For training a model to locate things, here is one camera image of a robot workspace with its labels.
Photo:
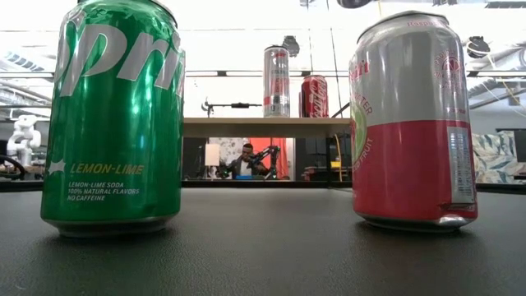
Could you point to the black bar stand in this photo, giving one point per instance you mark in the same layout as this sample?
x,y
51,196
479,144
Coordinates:
x,y
240,105

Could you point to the floral patterned panel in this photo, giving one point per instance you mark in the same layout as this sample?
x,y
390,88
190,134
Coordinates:
x,y
230,150

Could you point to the black ceiling fixture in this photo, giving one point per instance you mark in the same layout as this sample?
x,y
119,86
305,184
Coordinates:
x,y
291,45
478,46

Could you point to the black aluminium table frame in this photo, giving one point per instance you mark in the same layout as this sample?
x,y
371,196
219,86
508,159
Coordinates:
x,y
246,183

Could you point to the person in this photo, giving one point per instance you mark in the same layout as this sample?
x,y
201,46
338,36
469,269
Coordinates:
x,y
245,166

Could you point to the orange panel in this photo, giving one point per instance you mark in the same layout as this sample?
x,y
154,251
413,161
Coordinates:
x,y
284,160

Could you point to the wooden shelf with black legs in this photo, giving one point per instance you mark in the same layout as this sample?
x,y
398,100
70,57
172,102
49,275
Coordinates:
x,y
230,127

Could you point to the blue box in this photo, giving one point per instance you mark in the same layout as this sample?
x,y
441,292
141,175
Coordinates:
x,y
244,177

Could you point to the black table mat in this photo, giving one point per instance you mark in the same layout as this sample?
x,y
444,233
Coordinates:
x,y
263,255

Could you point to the silver and pink seltzer can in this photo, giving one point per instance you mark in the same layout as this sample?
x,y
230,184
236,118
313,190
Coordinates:
x,y
411,164

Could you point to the leaf-patterned sofa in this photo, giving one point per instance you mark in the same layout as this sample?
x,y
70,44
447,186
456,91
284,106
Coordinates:
x,y
493,160

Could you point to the black background robot arm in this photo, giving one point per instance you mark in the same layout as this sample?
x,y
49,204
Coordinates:
x,y
269,154

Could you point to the red cola can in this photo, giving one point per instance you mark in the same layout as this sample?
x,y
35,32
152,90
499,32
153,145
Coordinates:
x,y
300,104
315,98

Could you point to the green Sprite can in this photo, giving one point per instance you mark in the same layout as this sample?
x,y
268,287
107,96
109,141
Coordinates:
x,y
115,135

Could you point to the white Celsius can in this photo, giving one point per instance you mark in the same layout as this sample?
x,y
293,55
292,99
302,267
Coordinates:
x,y
276,90

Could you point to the yellow box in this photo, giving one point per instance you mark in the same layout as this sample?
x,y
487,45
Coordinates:
x,y
335,164

